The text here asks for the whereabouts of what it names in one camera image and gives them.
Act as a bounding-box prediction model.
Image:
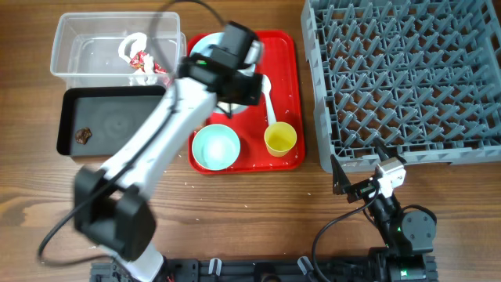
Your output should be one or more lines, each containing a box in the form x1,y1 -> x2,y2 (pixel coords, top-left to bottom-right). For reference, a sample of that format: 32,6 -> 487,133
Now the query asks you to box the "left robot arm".
74,21 -> 264,281

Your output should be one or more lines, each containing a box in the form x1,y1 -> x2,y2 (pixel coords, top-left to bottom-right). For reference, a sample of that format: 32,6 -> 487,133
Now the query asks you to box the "green bowl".
191,124 -> 241,171

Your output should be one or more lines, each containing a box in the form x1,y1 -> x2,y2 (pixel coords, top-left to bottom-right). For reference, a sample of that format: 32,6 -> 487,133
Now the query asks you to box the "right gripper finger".
373,137 -> 407,165
330,154 -> 351,195

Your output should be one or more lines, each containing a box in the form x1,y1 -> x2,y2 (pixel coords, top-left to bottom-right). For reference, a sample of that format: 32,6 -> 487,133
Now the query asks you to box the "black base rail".
88,256 -> 438,282

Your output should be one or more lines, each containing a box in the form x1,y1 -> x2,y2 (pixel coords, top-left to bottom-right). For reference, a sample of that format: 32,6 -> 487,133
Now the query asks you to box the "red serving tray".
206,31 -> 305,174

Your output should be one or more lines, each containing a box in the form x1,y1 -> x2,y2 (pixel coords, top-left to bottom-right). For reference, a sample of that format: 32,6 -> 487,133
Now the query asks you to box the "grey dishwasher rack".
301,1 -> 500,172

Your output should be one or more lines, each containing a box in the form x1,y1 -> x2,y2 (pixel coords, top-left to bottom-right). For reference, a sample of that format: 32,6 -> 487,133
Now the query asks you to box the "black plastic tray bin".
56,85 -> 165,157

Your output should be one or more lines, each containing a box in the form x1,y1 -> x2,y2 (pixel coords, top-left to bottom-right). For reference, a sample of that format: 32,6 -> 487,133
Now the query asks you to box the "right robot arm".
331,139 -> 438,282

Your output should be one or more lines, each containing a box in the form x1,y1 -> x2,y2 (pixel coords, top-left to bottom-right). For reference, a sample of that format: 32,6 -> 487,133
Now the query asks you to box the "light blue plate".
189,32 -> 256,76

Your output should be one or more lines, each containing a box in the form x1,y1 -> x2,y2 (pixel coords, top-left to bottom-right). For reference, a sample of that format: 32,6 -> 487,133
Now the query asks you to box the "light blue rice bowl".
214,102 -> 248,115

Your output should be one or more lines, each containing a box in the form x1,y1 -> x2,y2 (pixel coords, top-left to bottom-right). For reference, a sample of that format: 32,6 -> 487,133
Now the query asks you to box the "red snack wrapper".
129,51 -> 169,85

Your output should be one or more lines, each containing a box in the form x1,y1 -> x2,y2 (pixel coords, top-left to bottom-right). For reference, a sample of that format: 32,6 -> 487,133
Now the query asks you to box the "yellow cup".
264,121 -> 297,157

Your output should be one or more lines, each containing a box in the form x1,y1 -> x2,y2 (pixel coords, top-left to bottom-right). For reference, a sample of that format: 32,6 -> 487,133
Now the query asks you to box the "brown food scrap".
75,128 -> 92,145

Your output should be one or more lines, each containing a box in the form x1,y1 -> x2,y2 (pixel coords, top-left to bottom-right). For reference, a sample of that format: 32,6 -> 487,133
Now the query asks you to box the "white plastic spoon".
261,74 -> 276,125

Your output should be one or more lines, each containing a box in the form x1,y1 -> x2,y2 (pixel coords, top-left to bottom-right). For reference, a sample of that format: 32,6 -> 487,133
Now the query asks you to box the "clear plastic bin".
50,12 -> 186,89

